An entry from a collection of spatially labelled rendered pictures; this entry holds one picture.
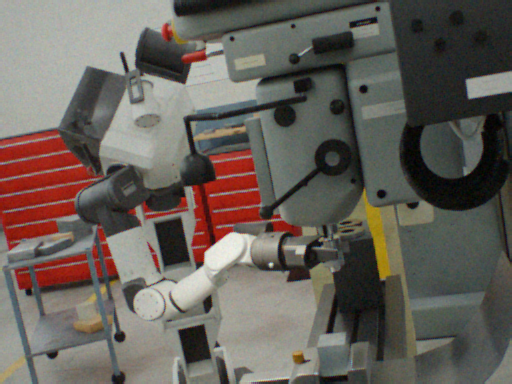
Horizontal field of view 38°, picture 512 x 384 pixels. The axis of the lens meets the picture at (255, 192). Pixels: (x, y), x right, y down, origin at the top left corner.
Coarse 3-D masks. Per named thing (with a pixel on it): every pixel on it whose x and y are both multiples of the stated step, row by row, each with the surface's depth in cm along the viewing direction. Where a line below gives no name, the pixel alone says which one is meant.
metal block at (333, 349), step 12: (324, 336) 143; (336, 336) 142; (324, 348) 138; (336, 348) 138; (348, 348) 142; (324, 360) 139; (336, 360) 138; (348, 360) 139; (324, 372) 139; (336, 372) 139
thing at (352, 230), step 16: (352, 224) 205; (352, 240) 194; (368, 240) 193; (352, 256) 194; (368, 256) 194; (336, 272) 195; (352, 272) 195; (368, 272) 194; (336, 288) 196; (352, 288) 195; (368, 288) 195; (352, 304) 196; (368, 304) 196
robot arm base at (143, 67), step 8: (144, 32) 197; (144, 40) 196; (136, 48) 197; (192, 48) 198; (136, 56) 197; (136, 64) 197; (144, 64) 198; (152, 64) 199; (184, 64) 198; (144, 72) 198; (152, 72) 198; (160, 72) 198; (168, 72) 198; (176, 72) 200; (184, 72) 199; (176, 80) 199; (184, 80) 199
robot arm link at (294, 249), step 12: (264, 240) 167; (276, 240) 165; (288, 240) 165; (300, 240) 165; (312, 240) 162; (264, 252) 166; (276, 252) 164; (288, 252) 163; (300, 252) 159; (276, 264) 165; (288, 264) 163; (300, 264) 160; (312, 264) 161
